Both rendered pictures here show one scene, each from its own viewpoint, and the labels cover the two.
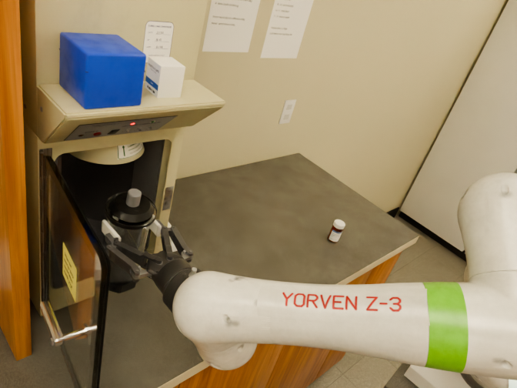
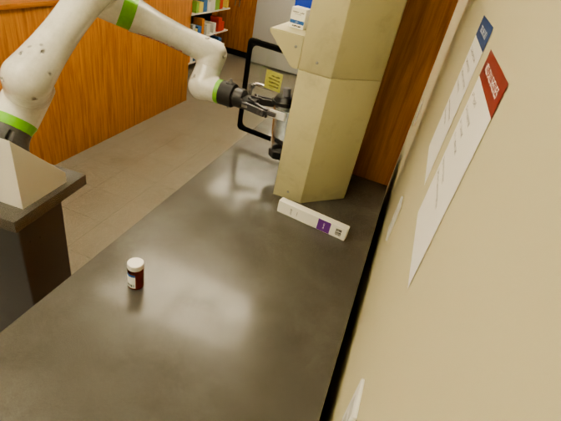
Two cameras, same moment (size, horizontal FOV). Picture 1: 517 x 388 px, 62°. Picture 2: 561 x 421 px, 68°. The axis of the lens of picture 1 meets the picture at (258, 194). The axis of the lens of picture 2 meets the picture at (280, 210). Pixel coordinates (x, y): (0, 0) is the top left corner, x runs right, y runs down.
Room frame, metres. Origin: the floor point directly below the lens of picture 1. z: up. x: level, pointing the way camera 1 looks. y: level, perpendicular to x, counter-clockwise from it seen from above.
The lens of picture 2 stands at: (2.12, -0.34, 1.76)
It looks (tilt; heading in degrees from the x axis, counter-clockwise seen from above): 33 degrees down; 154
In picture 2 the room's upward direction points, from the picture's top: 12 degrees clockwise
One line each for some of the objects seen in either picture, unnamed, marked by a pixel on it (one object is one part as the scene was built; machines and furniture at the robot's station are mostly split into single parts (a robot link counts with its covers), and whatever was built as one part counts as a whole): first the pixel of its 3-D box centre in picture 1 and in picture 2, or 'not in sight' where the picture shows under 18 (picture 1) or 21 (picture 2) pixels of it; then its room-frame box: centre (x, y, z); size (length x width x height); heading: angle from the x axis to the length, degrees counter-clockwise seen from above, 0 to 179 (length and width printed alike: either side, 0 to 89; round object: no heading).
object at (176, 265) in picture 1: (168, 269); (245, 99); (0.64, 0.13, 1.20); 0.09 x 0.08 x 0.07; 51
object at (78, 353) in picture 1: (68, 289); (273, 95); (0.53, 0.28, 1.19); 0.30 x 0.01 x 0.40; 45
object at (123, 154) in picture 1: (105, 134); not in sight; (0.85, 0.37, 1.34); 0.18 x 0.18 x 0.05
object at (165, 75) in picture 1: (165, 77); (300, 17); (0.77, 0.23, 1.54); 0.05 x 0.05 x 0.06; 48
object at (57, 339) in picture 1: (62, 320); not in sight; (0.46, 0.25, 1.20); 0.10 x 0.05 x 0.03; 45
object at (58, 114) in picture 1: (138, 118); (299, 41); (0.73, 0.26, 1.46); 0.32 x 0.12 x 0.10; 141
